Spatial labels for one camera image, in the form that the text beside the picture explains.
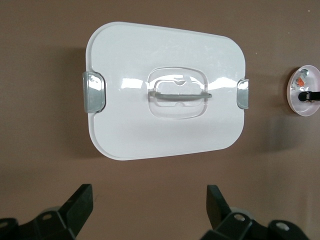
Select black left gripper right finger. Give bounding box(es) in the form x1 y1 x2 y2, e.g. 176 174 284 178
202 184 311 240

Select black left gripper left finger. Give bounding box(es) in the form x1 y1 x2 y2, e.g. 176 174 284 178
0 184 94 240

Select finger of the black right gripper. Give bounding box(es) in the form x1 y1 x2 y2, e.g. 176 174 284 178
297 91 320 102

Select white lidded box grey clips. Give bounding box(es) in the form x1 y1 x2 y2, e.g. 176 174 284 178
82 21 250 161

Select pink round plate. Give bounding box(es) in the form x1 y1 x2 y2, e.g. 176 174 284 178
286 64 320 117

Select brown table mat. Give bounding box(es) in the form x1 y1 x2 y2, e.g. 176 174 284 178
0 0 320 240

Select white switch with orange block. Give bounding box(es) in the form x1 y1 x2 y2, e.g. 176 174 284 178
291 69 311 94

